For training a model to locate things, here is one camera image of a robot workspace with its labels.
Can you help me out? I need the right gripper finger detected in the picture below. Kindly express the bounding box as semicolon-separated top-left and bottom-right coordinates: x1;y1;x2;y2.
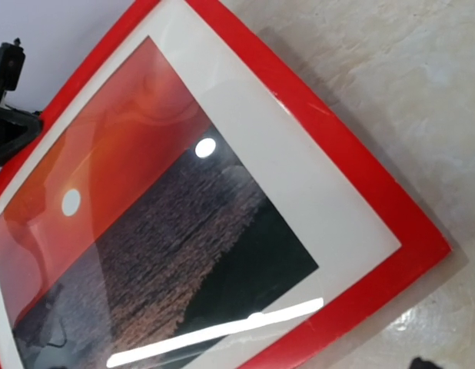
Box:
410;357;443;369

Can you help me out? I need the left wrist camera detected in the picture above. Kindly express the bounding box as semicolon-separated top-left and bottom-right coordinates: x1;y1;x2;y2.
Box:
0;38;25;103

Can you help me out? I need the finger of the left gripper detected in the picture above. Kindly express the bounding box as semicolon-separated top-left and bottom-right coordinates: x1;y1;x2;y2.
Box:
0;107;43;165

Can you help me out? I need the red wooden picture frame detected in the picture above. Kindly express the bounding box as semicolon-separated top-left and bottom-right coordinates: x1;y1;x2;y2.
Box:
0;1;451;368

